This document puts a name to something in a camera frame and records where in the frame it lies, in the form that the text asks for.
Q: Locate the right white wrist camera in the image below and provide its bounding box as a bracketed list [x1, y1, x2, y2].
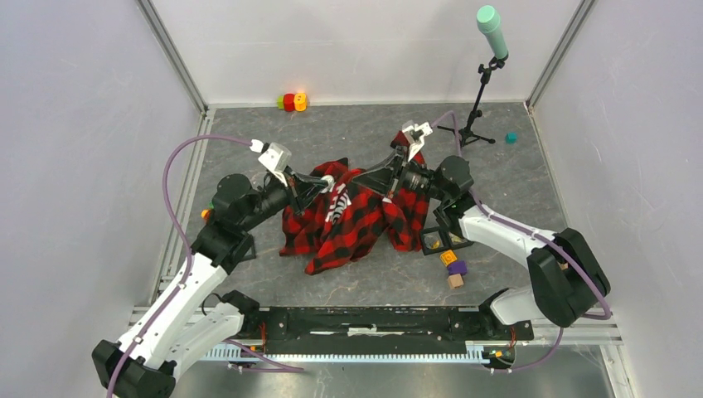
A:
[400, 120, 433, 161]

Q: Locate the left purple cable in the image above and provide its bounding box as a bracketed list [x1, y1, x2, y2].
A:
[105, 134, 307, 398]

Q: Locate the gold brooch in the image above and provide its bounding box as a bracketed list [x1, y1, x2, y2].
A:
[449, 234, 466, 245]

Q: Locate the purple toy brick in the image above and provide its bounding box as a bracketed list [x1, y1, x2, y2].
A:
[447, 260, 468, 276]

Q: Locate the teal small cube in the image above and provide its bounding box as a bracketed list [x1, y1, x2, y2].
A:
[505, 132, 517, 144]

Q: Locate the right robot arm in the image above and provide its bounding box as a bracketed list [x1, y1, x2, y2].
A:
[353, 151, 612, 338]

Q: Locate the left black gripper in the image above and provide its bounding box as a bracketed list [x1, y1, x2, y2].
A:
[240, 165, 327, 231]

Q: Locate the purple cable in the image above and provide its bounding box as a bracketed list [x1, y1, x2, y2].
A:
[105, 134, 307, 398]
[430, 110, 612, 375]

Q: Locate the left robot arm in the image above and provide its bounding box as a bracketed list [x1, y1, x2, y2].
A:
[92, 168, 334, 397]

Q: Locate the red black plaid shirt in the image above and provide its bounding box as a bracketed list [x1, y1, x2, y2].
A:
[279, 158, 429, 275]

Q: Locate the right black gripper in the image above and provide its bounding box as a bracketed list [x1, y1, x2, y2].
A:
[352, 146, 448, 202]

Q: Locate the wooden cube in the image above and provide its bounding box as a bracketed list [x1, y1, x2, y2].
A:
[447, 274, 464, 289]

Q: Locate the yellow toy brick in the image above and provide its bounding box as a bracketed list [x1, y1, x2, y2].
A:
[440, 250, 458, 268]

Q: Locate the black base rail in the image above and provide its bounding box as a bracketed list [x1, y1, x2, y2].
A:
[236, 306, 535, 355]

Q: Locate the red cylinder block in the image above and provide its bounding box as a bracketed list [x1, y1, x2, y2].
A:
[283, 93, 295, 112]

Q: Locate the mint green microphone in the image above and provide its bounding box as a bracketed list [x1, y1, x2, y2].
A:
[476, 5, 509, 61]

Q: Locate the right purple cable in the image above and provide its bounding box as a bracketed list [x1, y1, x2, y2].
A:
[430, 110, 612, 375]

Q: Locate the black square frame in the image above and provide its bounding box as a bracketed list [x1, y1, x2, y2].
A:
[448, 232, 473, 250]
[420, 226, 449, 256]
[238, 234, 256, 261]

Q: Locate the black tripod mic stand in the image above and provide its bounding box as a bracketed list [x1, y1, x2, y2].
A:
[457, 57, 507, 149]

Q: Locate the round holographic badge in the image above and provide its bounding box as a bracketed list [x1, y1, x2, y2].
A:
[424, 236, 442, 250]
[322, 175, 335, 193]

